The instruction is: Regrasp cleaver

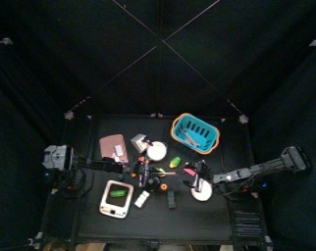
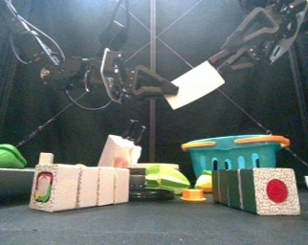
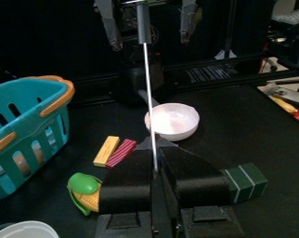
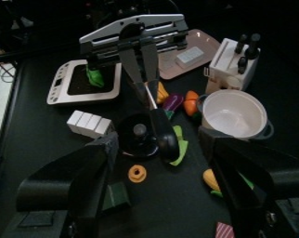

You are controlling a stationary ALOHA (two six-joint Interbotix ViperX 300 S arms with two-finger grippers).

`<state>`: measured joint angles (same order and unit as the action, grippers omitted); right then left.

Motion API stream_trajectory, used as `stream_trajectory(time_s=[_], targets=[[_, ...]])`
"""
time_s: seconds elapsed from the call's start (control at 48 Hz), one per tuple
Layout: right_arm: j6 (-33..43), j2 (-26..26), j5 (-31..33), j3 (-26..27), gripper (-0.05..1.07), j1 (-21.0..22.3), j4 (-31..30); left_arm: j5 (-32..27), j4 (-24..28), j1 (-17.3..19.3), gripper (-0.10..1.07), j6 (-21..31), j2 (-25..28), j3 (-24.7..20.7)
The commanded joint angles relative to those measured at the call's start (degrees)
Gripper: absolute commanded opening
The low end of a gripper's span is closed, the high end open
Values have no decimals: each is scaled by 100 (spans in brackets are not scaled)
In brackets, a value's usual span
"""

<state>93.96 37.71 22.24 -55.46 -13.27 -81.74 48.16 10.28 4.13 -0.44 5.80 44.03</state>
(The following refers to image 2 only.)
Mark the yellow toy lemon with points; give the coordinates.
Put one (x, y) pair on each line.
(204, 182)

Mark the grey flat tray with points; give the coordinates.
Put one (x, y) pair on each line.
(11, 182)

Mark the green toy vegetable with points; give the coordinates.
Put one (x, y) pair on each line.
(5, 156)

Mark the white card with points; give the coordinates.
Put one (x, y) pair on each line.
(195, 84)

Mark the pale flat board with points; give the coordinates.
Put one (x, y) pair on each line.
(160, 166)

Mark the teal basket with orange rim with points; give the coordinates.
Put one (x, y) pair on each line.
(235, 153)

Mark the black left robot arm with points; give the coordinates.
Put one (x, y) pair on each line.
(60, 72)

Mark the thin green sushi slice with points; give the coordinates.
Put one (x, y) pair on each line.
(235, 188)
(216, 185)
(224, 186)

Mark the plain white sushi slice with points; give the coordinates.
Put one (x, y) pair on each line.
(107, 186)
(88, 186)
(121, 185)

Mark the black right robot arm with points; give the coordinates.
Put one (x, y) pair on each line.
(303, 19)

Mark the small white wooden cube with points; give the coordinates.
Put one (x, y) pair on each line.
(45, 158)

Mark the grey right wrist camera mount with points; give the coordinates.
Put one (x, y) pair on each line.
(288, 41)

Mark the small orange cap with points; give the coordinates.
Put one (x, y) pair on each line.
(193, 194)

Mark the green sushi slice red dot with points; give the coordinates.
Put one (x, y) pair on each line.
(272, 190)

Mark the vertical metal frame pole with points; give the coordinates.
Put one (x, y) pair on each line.
(152, 32)

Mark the green toy lettuce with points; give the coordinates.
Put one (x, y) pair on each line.
(167, 178)

